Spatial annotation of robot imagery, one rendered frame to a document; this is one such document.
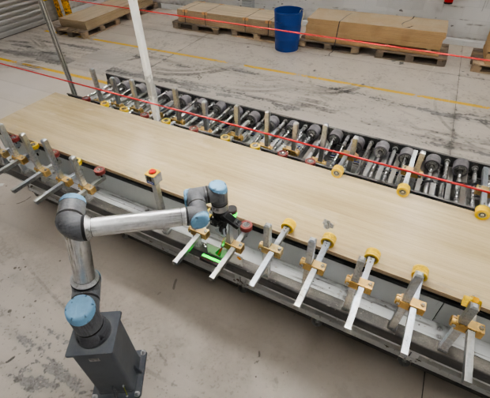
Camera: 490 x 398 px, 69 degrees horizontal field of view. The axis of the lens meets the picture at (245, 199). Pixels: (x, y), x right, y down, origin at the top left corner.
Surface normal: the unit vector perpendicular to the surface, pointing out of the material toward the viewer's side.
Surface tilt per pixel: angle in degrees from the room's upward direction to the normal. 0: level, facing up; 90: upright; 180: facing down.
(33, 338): 0
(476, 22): 90
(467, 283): 0
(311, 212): 0
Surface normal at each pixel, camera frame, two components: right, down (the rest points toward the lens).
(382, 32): -0.43, 0.62
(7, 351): -0.02, -0.74
